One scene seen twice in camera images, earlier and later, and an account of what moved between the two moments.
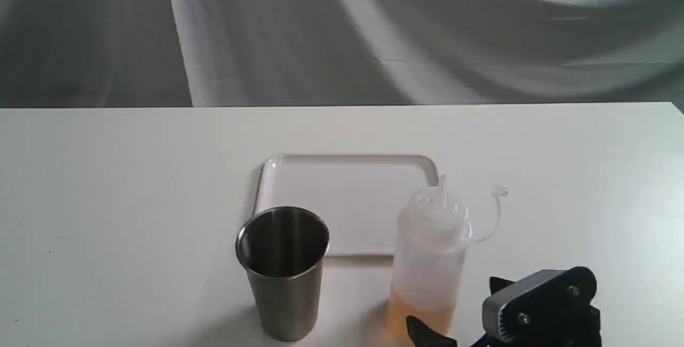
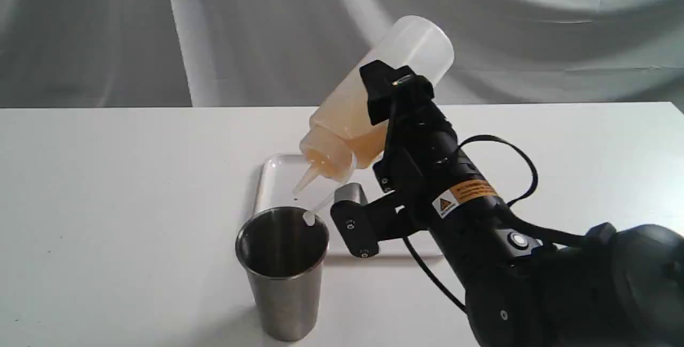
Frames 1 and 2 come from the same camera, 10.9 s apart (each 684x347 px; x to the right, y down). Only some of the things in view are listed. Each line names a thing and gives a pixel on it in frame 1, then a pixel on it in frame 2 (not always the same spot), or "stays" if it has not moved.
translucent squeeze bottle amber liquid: x=433 y=232 to x=340 y=137
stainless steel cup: x=283 y=249 stays
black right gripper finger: x=496 y=284 to x=426 y=164
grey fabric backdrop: x=94 y=35 stays
